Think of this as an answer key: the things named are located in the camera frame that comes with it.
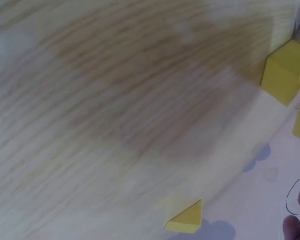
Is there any small yellow folded paper piece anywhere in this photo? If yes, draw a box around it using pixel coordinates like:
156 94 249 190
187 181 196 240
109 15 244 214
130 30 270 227
164 198 203 235

